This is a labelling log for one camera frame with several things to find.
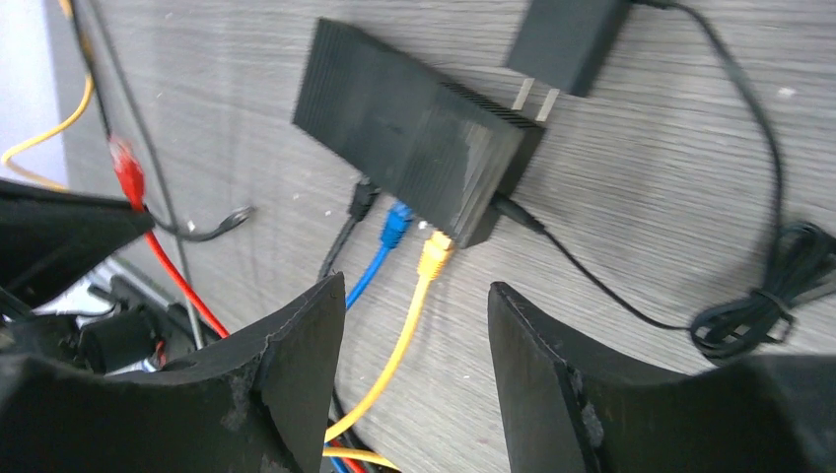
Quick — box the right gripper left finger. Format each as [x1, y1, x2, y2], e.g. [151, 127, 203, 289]
[1, 273, 345, 472]

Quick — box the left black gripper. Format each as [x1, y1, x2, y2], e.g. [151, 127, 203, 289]
[1, 179, 219, 374]

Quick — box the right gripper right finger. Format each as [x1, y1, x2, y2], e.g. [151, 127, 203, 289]
[487, 282, 835, 472]

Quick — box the red ethernet cable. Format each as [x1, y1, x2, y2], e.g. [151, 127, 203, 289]
[107, 135, 367, 473]

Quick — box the blue ethernet cable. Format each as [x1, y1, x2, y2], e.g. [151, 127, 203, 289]
[326, 200, 416, 473]

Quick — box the black ethernet cable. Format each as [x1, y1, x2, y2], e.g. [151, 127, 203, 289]
[316, 175, 382, 473]

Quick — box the black network switch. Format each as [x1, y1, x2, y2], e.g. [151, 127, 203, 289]
[293, 18, 544, 248]

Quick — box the black power adapter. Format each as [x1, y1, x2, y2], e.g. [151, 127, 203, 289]
[505, 0, 632, 122]

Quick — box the yellow cable on left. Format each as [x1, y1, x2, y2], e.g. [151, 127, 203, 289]
[0, 0, 97, 192]

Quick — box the black loose cable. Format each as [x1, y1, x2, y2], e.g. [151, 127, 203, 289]
[68, 0, 257, 244]

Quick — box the grey thin cable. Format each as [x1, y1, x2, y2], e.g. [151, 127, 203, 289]
[85, 0, 207, 351]

